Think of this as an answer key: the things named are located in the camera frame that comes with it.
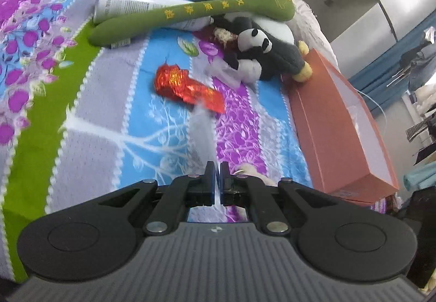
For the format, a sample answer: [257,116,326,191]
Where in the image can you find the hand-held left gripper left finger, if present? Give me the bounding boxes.
[97,161,217,235]

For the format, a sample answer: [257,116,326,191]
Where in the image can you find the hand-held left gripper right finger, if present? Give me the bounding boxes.
[220,161,338,235]

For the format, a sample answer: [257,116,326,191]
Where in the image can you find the small brown doll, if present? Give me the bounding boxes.
[213,27,239,49]

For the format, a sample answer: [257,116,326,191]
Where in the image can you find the teal cloth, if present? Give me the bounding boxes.
[404,162,436,192]

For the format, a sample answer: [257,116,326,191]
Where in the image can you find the blue curtain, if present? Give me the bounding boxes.
[349,28,436,112]

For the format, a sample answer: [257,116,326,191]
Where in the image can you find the green plush stick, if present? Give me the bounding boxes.
[88,0,296,48]

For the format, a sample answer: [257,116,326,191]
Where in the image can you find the grey penguin plush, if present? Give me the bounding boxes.
[192,0,313,83]

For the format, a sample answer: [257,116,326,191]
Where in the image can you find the red foil packet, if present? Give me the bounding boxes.
[154,64,226,166]

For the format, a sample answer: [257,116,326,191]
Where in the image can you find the silver spray can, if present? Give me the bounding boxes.
[93,0,213,30]

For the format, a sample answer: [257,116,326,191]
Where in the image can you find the striped hanging garment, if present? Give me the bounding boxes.
[405,116,436,142]

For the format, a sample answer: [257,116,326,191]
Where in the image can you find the white hanging garment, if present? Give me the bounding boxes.
[412,84,436,119]

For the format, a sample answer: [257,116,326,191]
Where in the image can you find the orange cardboard box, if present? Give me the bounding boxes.
[285,49,400,202]

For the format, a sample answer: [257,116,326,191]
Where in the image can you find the beige plush keychain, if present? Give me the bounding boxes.
[232,163,277,187]

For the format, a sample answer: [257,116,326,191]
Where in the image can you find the grey-blue hanging shirt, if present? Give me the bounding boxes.
[400,29,436,91]

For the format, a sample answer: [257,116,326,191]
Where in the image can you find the grey duvet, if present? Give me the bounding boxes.
[160,0,341,61]

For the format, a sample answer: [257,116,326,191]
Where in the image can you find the panda plush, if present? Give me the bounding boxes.
[223,17,273,79]

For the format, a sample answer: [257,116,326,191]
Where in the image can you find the floral striped bedsheet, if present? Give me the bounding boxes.
[0,0,314,284]

